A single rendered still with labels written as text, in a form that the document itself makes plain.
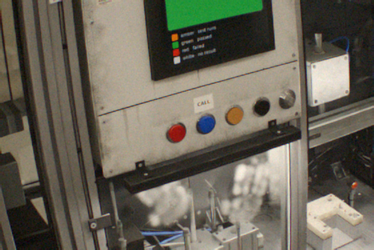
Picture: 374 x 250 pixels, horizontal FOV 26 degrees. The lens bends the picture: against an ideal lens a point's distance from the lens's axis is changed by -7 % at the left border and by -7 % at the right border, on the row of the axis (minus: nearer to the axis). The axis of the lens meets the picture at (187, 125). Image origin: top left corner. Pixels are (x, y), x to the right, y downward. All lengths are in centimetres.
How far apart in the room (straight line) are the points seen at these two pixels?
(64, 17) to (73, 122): 20
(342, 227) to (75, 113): 91
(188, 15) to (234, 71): 17
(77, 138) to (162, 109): 16
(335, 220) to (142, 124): 79
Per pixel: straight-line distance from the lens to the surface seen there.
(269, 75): 159
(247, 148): 157
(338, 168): 239
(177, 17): 143
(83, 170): 150
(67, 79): 142
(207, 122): 154
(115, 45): 142
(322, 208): 211
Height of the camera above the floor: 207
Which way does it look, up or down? 25 degrees down
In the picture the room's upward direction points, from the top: 5 degrees counter-clockwise
